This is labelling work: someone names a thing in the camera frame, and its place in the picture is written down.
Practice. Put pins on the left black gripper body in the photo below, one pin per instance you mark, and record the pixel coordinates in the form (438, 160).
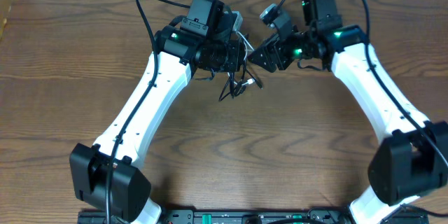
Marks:
(224, 58)

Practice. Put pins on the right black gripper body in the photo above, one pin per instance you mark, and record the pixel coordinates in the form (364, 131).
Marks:
(295, 47)

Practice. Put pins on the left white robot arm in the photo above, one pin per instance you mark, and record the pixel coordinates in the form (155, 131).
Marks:
(107, 174)

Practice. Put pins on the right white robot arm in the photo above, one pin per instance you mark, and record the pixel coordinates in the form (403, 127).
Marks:
(411, 160)

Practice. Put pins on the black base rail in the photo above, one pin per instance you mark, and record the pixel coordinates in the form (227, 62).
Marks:
(240, 217)

